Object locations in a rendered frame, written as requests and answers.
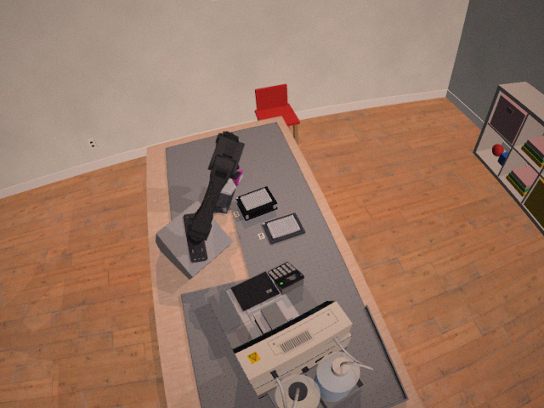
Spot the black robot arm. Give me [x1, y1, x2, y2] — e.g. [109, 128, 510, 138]
[184, 131, 245, 263]

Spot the grey flexible hose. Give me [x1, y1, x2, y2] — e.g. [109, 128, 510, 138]
[338, 343, 373, 371]
[275, 377, 300, 408]

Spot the white plastic bottle with tube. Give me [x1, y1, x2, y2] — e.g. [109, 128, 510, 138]
[314, 352, 360, 402]

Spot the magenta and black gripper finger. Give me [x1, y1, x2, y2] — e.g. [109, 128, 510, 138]
[232, 169, 243, 187]

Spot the white well plate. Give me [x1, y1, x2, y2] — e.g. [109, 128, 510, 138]
[221, 175, 243, 196]
[267, 215, 300, 239]
[241, 188, 272, 211]

